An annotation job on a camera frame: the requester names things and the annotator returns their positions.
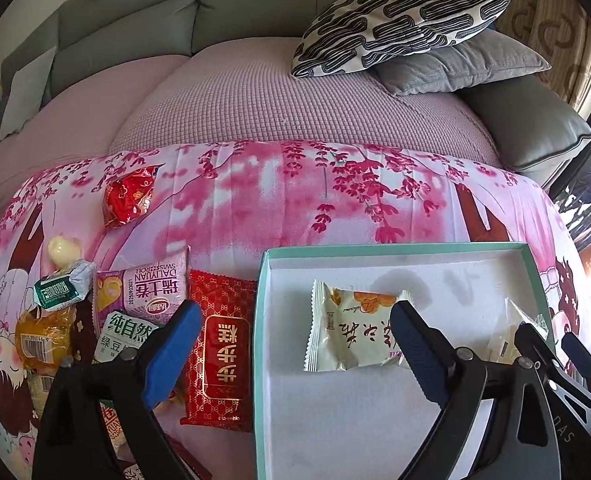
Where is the pink swiss roll packet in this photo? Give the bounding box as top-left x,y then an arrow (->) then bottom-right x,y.
93,247 -> 190,333

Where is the green clear pastry packet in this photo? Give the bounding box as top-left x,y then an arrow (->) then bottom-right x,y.
26,368 -> 56,419

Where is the patterned beige curtain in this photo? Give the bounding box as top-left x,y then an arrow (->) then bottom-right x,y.
495,0 -> 591,118

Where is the red triangular snack packet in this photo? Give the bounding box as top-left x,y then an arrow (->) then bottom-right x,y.
102,165 -> 161,229

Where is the yellow jelly cup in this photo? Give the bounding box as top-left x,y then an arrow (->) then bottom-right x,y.
47,235 -> 83,270

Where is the light grey small cushion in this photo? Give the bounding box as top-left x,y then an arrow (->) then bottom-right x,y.
0,47 -> 57,142

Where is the green mung bean biscuit pack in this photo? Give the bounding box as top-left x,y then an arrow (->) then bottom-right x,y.
93,310 -> 159,363

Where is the small green white snack packet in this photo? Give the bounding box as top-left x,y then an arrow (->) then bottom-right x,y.
33,259 -> 96,312

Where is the red gold cake packet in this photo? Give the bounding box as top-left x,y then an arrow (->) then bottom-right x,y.
181,270 -> 256,432

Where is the grey green sofa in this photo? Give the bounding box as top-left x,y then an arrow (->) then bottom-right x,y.
0,0 -> 591,188

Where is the pink cartoon tablecloth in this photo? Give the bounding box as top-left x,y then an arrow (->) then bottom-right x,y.
0,141 -> 591,479

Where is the cream pastry packet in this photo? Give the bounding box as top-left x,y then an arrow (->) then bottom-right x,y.
303,281 -> 413,373

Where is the grey pillow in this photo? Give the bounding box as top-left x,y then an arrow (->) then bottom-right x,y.
373,29 -> 550,96

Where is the black white patterned pillow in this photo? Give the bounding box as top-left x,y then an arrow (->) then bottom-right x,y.
291,0 -> 511,78

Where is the clear steamed cake packet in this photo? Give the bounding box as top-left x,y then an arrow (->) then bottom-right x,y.
483,298 -> 549,364

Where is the teal white cardboard tray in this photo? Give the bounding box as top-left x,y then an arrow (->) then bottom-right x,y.
252,242 -> 567,480

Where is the pink sofa seat cover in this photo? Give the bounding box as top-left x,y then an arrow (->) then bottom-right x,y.
0,38 -> 499,217

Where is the yellow transparent cake packet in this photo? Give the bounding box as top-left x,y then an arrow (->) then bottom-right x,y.
15,307 -> 75,370

